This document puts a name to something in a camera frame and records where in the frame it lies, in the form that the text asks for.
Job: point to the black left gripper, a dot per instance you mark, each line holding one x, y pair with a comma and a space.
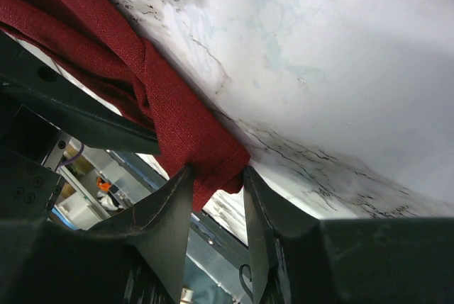
29, 144

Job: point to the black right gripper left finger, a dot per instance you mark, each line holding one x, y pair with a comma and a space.
136, 256

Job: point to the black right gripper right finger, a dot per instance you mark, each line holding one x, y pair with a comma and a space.
297, 258

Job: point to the dark red cloth napkin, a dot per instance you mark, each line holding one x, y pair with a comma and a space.
92, 41

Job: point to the aluminium frame rail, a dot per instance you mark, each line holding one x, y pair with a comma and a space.
101, 183

